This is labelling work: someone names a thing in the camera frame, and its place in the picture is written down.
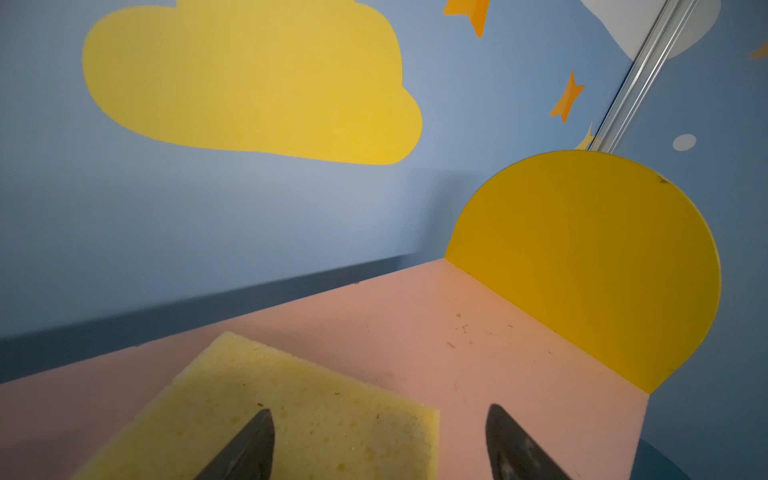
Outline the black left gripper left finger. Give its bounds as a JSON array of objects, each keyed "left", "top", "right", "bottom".
[{"left": 195, "top": 409, "right": 276, "bottom": 480}]

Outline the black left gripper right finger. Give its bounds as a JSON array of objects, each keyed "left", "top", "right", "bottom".
[{"left": 485, "top": 404, "right": 570, "bottom": 480}]

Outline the orange sponge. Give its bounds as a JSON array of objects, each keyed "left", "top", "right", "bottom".
[{"left": 77, "top": 332, "right": 440, "bottom": 479}]

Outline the yellow wooden shelf unit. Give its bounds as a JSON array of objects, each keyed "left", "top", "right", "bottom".
[{"left": 1, "top": 151, "right": 722, "bottom": 479}]

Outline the aluminium frame post right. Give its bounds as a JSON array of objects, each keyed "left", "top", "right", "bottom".
[{"left": 587, "top": 1, "right": 705, "bottom": 153}]

